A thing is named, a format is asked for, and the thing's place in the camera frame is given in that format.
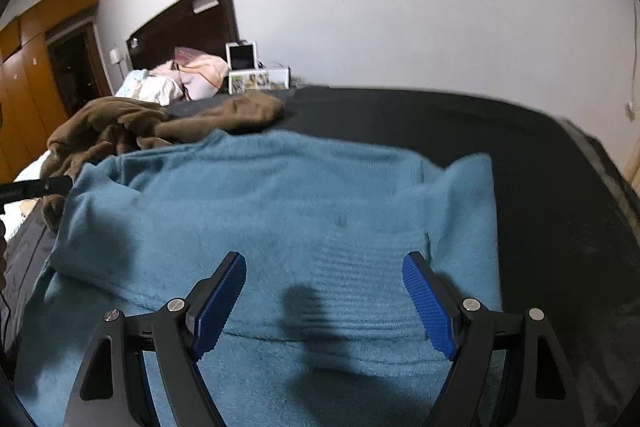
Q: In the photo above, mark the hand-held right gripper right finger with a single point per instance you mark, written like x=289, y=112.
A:
x=430, y=307

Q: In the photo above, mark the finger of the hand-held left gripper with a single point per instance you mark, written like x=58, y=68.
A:
x=35, y=188

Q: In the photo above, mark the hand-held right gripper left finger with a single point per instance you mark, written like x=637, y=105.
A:
x=220, y=307

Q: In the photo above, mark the blue knit sweater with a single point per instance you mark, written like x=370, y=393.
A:
x=275, y=207

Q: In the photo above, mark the white bed linen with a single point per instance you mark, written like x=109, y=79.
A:
x=30, y=169

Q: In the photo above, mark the wooden wardrobe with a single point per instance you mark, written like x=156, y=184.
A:
x=30, y=107

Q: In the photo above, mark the brown fleece blanket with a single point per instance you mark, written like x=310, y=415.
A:
x=110, y=122

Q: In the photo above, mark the white bedside lamp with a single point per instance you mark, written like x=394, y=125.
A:
x=116, y=56

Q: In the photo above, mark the black bed sheet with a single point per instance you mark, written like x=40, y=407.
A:
x=550, y=187

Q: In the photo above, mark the pink striped blanket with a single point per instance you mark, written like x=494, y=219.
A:
x=205, y=72

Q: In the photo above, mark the dark wooden headboard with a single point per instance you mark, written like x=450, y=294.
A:
x=200, y=27

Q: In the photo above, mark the white printed box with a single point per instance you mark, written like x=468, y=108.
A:
x=260, y=79

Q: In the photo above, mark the white tablet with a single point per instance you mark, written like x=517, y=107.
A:
x=242, y=56

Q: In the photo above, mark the white wall outlet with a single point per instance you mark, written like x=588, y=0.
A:
x=632, y=111

